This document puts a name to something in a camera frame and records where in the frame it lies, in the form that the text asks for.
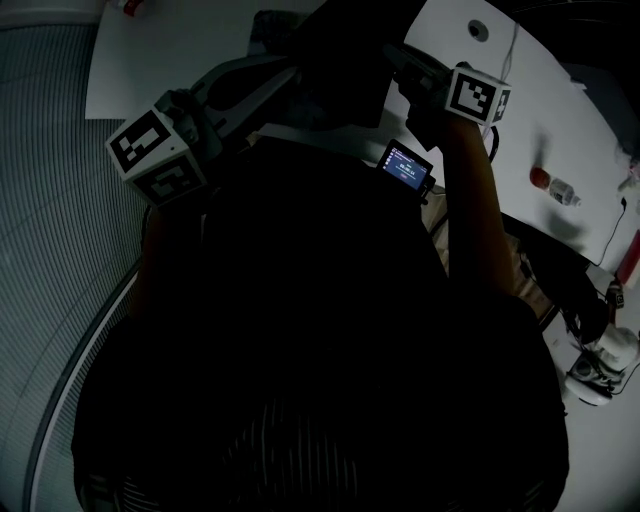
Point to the grey curved floor strip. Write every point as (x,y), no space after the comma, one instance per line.
(65,380)

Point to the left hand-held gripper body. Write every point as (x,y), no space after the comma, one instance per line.
(150,150)

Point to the clear bottle with red label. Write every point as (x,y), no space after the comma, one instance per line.
(557,189)

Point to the white rounded machine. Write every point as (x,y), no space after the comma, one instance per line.
(607,360)

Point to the person's black shirt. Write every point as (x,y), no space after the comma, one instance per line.
(320,300)

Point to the white desk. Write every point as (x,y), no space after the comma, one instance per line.
(550,100)
(150,60)

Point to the small red object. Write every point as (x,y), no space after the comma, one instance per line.
(132,6)

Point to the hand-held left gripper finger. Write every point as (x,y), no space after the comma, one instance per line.
(260,102)
(235,65)

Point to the person's right forearm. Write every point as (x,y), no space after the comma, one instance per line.
(472,200)

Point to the red cylinder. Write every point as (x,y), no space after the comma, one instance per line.
(631,255)

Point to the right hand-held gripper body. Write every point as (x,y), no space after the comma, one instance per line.
(472,95)

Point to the small black screen device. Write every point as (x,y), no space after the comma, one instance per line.
(404,165)

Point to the person's left forearm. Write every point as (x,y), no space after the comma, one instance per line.
(150,240)

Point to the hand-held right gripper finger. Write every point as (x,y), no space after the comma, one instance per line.
(402,54)

